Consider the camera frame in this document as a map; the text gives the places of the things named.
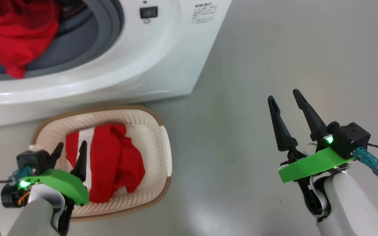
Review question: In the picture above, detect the printed text notice sticker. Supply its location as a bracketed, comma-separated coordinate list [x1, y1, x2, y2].
[191, 4, 219, 25]

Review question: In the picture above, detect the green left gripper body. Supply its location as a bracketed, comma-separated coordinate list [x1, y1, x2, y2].
[18, 168, 90, 206]

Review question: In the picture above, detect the black door latch socket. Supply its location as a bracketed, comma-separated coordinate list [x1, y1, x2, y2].
[139, 6, 158, 19]

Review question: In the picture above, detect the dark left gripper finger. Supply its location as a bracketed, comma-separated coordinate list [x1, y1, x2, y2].
[48, 142, 64, 168]
[70, 141, 88, 183]

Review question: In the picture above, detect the red garment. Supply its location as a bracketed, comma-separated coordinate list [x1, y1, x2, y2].
[65, 124, 146, 204]
[0, 0, 61, 79]

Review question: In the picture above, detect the white garment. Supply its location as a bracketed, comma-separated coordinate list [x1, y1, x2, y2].
[77, 127, 95, 192]

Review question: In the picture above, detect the white front-load washing machine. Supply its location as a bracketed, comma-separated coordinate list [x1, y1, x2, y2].
[0, 0, 233, 129]

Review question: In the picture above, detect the grey rubber door gasket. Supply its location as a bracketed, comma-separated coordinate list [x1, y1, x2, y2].
[0, 0, 125, 82]

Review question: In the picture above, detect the cream perforated laundry basket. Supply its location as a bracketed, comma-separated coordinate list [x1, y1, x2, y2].
[30, 105, 172, 222]

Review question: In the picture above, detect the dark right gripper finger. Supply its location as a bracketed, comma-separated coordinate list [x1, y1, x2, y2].
[267, 95, 299, 152]
[292, 88, 328, 142]

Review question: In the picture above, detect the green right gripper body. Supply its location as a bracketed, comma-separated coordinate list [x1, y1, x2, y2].
[278, 147, 355, 183]

